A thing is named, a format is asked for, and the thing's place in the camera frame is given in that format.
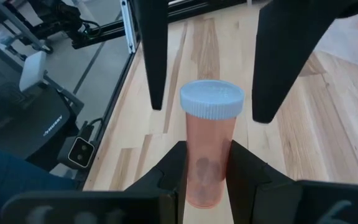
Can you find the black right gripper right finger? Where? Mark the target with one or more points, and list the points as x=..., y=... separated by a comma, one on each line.
x=259, y=199

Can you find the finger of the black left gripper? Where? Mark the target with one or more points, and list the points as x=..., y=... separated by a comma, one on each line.
x=284, y=56
x=154, y=46

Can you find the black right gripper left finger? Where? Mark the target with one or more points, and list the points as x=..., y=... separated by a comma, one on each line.
x=154, y=199

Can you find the pink medicine bottle white cap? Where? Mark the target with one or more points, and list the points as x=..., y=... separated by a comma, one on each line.
x=211, y=99

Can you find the clear plastic bin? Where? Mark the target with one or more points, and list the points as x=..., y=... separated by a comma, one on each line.
x=346, y=43

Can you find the white box device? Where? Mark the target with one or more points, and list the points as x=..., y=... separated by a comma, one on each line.
x=33, y=71

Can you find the person's leg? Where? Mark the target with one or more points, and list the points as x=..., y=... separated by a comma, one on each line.
x=14, y=180

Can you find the black Husky case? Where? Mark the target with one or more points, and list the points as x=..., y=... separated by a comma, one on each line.
x=33, y=124

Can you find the white strip on frame post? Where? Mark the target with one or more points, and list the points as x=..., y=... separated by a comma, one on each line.
x=128, y=25

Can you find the black table frame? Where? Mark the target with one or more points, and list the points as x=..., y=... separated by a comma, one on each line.
x=113, y=93

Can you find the table-level camera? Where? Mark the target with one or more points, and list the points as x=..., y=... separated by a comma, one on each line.
x=81, y=152

